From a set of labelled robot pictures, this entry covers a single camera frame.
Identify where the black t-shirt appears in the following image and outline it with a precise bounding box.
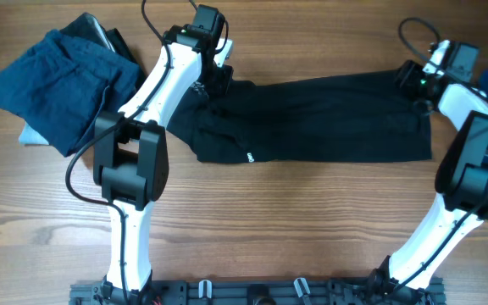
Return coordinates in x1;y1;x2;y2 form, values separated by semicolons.
167;70;432;164

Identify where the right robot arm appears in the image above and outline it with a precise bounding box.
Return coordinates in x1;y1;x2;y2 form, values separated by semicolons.
364;40;488;304

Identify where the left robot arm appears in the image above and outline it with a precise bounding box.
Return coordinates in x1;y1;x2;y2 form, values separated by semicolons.
71;5;233;304

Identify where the folded dark blue garment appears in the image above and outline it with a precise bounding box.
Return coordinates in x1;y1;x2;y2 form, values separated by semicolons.
0;30;141;156

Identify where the left black cable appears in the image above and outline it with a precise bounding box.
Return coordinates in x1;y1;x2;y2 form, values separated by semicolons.
64;0;201;305

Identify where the left white rail clip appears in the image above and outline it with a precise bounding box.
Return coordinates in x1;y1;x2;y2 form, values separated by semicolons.
197;280;213;299

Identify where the white rail clip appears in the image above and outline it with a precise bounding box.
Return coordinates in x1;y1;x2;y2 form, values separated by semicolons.
293;277;312;305
197;280;213;299

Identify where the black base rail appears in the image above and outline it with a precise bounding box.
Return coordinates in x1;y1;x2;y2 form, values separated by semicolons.
69;277;446;305

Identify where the right white rail clip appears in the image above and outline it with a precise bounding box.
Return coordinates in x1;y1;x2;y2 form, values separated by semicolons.
293;277;312;305

